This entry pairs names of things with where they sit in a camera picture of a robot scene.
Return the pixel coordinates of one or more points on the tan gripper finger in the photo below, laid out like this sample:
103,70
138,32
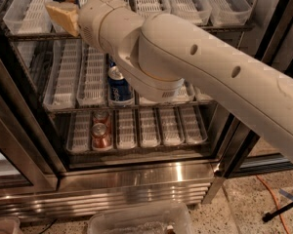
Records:
65,14

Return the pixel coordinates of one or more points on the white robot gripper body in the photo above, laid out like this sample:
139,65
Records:
89,19

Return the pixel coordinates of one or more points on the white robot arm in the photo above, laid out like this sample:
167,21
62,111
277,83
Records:
158,54

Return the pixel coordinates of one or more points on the rear blue Pepsi can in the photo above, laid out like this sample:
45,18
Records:
111,63

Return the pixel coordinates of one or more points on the blue pepsi can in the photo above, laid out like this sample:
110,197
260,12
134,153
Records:
111,63
120,89

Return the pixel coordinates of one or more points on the front blue Pepsi can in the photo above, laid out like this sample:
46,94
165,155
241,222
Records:
120,89

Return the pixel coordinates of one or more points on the rear red soda can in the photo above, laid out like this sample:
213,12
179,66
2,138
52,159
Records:
102,116

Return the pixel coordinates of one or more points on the red soda can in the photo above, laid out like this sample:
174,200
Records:
102,116
101,138

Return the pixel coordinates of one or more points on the front red soda can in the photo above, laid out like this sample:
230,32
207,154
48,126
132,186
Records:
101,138

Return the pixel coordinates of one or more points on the stainless steel fridge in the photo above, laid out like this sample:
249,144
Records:
40,179

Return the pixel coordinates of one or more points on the clear plastic bin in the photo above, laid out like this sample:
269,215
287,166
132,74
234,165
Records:
153,218

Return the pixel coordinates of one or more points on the small clear container corner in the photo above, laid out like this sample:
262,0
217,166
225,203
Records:
9,225

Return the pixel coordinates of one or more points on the black tripod leg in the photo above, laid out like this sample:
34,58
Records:
269,216

